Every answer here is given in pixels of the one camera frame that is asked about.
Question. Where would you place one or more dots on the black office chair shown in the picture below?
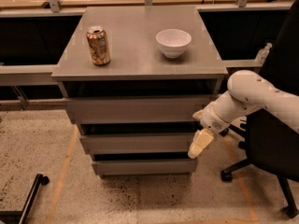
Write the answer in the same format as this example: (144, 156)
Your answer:
(269, 143)

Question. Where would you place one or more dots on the black wheeled stand leg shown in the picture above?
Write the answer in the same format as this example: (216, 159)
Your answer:
(19, 217)

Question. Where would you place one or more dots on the white ceramic bowl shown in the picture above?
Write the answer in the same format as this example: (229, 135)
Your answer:
(173, 42)

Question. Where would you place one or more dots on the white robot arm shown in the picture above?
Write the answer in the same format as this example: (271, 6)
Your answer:
(247, 93)

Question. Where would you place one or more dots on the grey metal frame rail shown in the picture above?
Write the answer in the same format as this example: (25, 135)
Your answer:
(39, 74)

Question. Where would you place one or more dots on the grey drawer cabinet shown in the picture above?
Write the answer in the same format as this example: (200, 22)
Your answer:
(138, 68)

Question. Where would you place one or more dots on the gold soda can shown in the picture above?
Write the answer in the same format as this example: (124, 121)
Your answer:
(98, 45)

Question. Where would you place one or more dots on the grey drawer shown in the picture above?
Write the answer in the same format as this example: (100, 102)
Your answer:
(132, 109)
(136, 143)
(144, 167)

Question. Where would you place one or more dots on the grey bottom drawer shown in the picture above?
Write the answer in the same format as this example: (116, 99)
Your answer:
(144, 167)

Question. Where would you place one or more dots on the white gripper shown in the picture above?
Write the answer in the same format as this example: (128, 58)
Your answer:
(211, 120)

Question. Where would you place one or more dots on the grey top drawer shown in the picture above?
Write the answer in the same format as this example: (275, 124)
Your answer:
(132, 109)

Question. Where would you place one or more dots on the clear plastic bottle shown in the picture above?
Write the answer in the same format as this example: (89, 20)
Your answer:
(262, 54)

